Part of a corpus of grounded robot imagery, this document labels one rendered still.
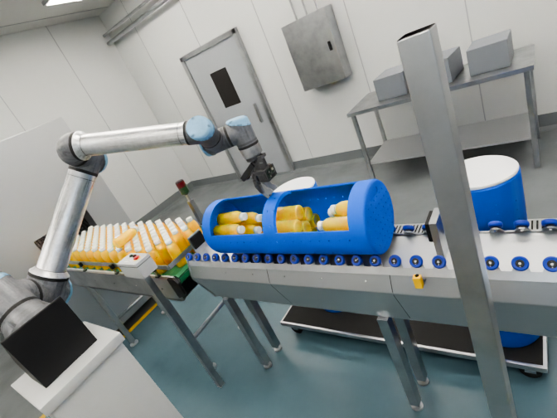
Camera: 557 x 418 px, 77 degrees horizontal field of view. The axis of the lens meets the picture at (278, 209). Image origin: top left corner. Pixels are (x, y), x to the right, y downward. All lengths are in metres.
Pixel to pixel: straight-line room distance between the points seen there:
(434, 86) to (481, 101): 3.79
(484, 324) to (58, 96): 6.30
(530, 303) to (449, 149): 0.67
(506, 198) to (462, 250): 0.69
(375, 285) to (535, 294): 0.50
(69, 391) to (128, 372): 0.21
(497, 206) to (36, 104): 6.03
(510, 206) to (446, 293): 0.46
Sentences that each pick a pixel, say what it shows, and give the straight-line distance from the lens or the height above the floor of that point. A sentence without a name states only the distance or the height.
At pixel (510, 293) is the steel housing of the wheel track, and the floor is 0.87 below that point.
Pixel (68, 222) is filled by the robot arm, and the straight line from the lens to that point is 1.69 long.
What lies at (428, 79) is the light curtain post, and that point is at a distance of 0.75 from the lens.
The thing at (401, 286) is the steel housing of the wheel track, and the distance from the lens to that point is 1.39.
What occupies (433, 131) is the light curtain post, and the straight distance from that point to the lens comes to 0.78.
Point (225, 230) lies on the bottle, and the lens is 1.76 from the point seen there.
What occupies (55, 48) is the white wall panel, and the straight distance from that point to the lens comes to 6.88.
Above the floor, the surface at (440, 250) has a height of 0.97.
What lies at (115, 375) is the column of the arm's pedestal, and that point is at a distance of 1.59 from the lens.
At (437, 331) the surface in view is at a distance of 2.19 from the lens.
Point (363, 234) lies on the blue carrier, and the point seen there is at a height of 1.11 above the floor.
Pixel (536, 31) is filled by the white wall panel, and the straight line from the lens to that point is 4.36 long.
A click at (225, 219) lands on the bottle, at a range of 1.79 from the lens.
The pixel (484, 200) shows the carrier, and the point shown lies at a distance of 1.55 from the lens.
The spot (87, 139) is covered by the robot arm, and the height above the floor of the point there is 1.76.
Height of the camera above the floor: 1.78
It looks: 23 degrees down
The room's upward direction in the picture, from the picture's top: 25 degrees counter-clockwise
